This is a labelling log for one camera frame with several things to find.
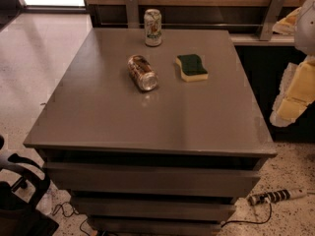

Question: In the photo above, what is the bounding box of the metal bracket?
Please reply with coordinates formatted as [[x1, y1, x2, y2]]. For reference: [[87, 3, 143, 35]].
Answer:
[[124, 0, 140, 29], [258, 0, 285, 41]]

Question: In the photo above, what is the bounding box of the white green soda can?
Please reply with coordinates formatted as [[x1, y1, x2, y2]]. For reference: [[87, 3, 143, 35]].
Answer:
[[144, 9, 161, 46]]

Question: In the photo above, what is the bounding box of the grey drawer cabinet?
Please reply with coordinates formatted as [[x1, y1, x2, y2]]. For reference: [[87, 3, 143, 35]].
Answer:
[[25, 29, 276, 236]]

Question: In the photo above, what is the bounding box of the green yellow sponge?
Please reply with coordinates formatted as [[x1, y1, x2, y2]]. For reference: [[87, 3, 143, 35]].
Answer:
[[176, 54, 208, 83]]

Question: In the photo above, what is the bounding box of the white power strip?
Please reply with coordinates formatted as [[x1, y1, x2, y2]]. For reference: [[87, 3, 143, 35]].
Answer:
[[248, 188, 307, 206]]

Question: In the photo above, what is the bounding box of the right metal bracket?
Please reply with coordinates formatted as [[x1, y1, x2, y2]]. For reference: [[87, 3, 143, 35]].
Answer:
[[258, 0, 285, 41]]

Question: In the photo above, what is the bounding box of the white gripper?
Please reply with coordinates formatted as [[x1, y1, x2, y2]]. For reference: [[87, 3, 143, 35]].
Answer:
[[270, 0, 315, 127]]

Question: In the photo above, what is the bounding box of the orange soda can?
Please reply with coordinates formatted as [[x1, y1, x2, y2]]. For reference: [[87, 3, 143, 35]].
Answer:
[[127, 55, 158, 91]]

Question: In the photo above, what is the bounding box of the black office chair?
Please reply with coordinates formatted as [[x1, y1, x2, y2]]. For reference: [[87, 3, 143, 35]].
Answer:
[[0, 136, 59, 236]]

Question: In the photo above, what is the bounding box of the left metal bracket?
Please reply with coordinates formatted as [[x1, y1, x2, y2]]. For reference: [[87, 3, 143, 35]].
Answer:
[[124, 0, 140, 29]]

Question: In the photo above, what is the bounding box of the black power cable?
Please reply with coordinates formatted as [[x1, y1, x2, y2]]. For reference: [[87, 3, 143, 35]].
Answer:
[[220, 202, 274, 229]]

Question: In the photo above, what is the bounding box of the black floor cable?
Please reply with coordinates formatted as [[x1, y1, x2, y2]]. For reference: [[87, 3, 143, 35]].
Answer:
[[51, 201, 99, 236]]

